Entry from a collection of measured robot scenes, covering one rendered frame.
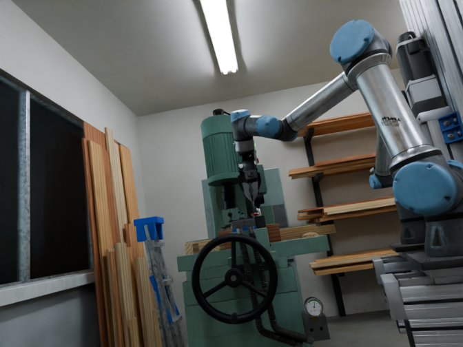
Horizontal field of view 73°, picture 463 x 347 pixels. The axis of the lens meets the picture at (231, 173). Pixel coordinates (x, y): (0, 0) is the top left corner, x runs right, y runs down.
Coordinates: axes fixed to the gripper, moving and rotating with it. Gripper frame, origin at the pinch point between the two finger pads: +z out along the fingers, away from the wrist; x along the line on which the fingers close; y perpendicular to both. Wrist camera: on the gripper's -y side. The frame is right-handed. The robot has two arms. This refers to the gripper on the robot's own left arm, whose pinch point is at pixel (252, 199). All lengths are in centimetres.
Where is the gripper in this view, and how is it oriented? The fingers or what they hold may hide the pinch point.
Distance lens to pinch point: 125.9
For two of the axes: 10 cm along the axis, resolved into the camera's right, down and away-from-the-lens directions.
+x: -9.9, 1.5, 0.4
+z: 1.5, 9.4, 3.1
